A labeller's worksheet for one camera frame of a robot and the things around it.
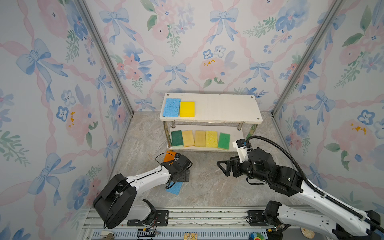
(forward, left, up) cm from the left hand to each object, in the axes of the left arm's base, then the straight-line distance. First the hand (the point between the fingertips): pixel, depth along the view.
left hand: (180, 174), depth 87 cm
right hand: (-3, -21, +24) cm, 32 cm away
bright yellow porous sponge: (+21, -19, +7) cm, 29 cm away
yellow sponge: (+21, -4, +7) cm, 22 cm away
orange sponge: (+11, +8, 0) cm, 13 cm away
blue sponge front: (-8, +2, 0) cm, 8 cm away
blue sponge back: (+20, +3, +34) cm, 40 cm away
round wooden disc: (-28, -61, -1) cm, 67 cm away
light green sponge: (+19, -27, +6) cm, 33 cm away
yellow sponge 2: (+20, -11, +7) cm, 24 cm away
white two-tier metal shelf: (+13, -15, +32) cm, 37 cm away
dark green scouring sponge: (+21, +3, +7) cm, 22 cm away
